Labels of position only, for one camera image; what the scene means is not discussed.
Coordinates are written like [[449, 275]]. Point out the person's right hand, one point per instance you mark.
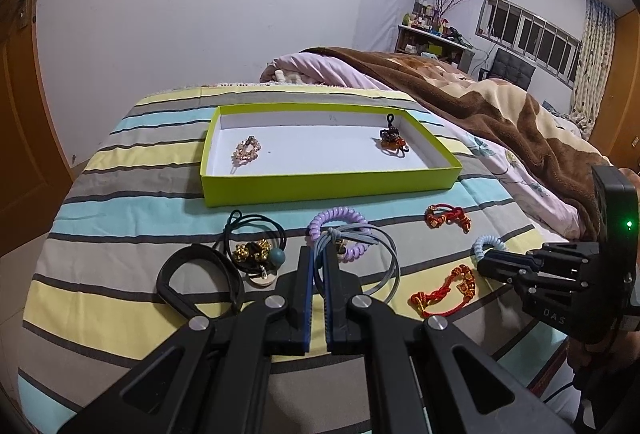
[[582, 354]]

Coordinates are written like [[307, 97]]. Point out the white shelf desk with bottles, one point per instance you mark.
[[430, 41]]

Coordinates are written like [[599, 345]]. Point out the patterned curtain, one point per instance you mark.
[[592, 63]]

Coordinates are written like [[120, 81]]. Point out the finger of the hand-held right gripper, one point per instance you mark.
[[545, 286], [505, 264]]

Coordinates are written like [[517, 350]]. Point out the barred window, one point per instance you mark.
[[530, 33]]

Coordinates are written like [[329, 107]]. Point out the gold bead hair ornament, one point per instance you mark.
[[246, 151]]

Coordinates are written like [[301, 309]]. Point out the black silicone wristband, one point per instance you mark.
[[170, 274]]

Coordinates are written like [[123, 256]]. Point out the orange wooden door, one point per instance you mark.
[[25, 123]]

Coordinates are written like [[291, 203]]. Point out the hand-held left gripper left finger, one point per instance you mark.
[[306, 299]]

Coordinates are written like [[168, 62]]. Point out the shallow green cardboard box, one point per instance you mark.
[[320, 153]]

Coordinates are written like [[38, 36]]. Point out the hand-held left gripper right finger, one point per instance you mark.
[[329, 299]]

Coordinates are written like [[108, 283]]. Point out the brown fleece blanket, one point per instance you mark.
[[480, 113]]

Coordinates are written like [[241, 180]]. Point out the black office chair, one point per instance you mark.
[[507, 68]]

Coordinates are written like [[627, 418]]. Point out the pink floral quilt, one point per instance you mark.
[[505, 174]]

